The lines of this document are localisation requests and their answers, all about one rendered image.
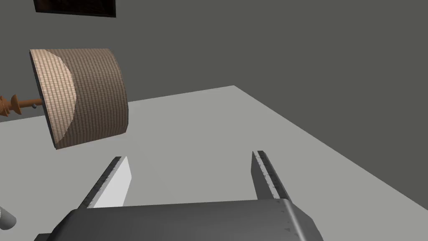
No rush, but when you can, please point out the table lamp with beige shade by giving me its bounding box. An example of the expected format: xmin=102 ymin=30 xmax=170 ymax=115
xmin=0 ymin=48 xmax=129 ymax=150

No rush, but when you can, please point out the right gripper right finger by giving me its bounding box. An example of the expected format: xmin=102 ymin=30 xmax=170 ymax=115
xmin=251 ymin=150 xmax=292 ymax=203

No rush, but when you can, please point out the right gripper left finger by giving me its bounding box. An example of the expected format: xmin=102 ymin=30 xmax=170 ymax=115
xmin=78 ymin=156 xmax=132 ymax=209

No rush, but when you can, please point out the dark picture on wall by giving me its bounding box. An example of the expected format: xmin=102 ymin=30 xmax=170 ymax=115
xmin=33 ymin=0 xmax=117 ymax=18

